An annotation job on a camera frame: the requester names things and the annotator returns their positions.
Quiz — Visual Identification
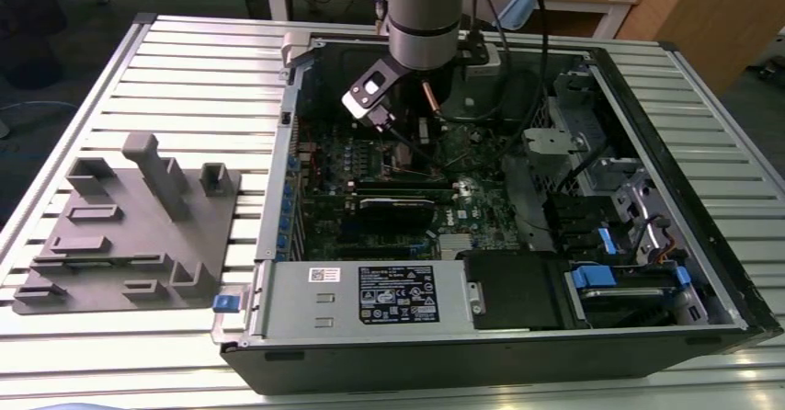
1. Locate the silver CPU green edge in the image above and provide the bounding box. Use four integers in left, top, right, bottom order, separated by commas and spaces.
390, 145, 425, 168

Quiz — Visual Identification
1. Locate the black RAM slot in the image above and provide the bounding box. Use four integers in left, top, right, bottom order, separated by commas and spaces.
355, 181, 458, 189
355, 176, 457, 184
352, 192, 461, 201
354, 187, 459, 195

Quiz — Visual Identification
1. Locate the metal drive cage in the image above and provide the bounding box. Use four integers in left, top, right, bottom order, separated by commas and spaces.
538, 72, 661, 264

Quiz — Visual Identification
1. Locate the black graphics card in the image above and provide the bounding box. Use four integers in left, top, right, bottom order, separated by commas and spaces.
356, 196, 439, 242

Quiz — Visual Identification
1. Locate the green motherboard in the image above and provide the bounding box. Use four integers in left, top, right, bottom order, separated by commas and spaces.
292, 106, 535, 263

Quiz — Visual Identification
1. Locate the silver chipset heatsink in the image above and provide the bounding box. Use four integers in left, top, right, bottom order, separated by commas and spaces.
437, 233, 481, 251

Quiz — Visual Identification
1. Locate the silver power supply unit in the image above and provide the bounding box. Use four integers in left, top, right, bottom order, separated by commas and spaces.
248, 260, 486, 337

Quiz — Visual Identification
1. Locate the wooden cabinet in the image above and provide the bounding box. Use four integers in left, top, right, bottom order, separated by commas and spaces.
611, 0, 785, 97

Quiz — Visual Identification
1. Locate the grey parts rack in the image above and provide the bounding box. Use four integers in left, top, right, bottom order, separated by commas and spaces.
9, 132, 244, 316

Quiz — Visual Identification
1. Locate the black hard disk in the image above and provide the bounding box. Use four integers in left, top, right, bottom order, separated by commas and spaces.
575, 286, 673, 329

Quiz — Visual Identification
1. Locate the grey office chair base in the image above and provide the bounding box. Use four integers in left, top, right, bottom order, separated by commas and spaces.
758, 28, 785, 83

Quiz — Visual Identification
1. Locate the black PC case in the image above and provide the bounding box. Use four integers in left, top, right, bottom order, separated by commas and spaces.
210, 30, 785, 395

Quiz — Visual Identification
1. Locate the copper cable fitting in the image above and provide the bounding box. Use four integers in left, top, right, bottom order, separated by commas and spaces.
421, 80, 442, 118

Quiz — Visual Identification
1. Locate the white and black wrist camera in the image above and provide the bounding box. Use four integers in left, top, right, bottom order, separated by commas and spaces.
340, 55, 411, 121

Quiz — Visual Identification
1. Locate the black camera cable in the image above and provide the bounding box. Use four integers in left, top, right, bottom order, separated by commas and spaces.
366, 109, 443, 176

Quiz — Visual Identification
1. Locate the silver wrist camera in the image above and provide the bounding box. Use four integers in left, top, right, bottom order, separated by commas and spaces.
457, 37, 506, 81

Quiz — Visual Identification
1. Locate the grey case handle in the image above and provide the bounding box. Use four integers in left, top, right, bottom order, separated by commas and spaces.
279, 31, 315, 69

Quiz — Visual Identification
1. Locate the silver metal bracket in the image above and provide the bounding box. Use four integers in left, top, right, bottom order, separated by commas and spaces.
521, 127, 589, 159

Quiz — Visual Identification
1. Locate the thick black cable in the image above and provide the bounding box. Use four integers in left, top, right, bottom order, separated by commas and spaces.
554, 145, 611, 198

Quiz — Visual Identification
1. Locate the blue disk carrier handle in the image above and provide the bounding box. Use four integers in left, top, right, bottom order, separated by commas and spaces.
567, 265, 618, 288

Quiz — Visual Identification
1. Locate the orange yellow wire bundle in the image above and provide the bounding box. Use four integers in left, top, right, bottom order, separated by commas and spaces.
653, 239, 684, 267

